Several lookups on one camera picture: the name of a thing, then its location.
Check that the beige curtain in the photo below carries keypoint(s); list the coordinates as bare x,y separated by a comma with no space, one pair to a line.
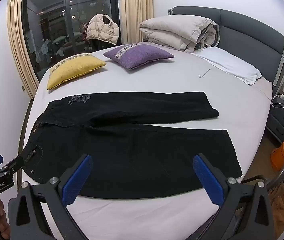
137,10
16,42

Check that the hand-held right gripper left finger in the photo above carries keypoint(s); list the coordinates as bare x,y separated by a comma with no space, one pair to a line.
78,180

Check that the white bed pillow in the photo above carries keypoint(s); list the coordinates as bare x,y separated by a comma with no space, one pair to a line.
232,63

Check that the yellow cloth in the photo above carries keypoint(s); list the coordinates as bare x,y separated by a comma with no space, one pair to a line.
75,68

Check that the brown cloth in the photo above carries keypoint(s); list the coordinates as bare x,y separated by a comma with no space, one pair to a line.
282,205

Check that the dark glass window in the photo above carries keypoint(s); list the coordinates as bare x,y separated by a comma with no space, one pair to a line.
57,25

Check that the beige puffer jacket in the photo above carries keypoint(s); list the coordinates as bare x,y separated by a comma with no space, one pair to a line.
102,28

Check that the black pants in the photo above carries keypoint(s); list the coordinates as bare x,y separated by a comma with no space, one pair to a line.
132,155

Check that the bed with white sheet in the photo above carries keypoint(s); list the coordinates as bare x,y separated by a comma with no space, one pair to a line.
157,80

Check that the dark grey nightstand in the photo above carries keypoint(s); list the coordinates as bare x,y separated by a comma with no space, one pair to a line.
282,123

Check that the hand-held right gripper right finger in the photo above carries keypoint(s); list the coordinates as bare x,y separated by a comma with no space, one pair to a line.
208,180

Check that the purple cloth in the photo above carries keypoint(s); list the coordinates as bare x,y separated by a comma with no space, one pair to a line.
138,55

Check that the folded beige duvet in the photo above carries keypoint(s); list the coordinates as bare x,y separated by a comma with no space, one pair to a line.
182,31

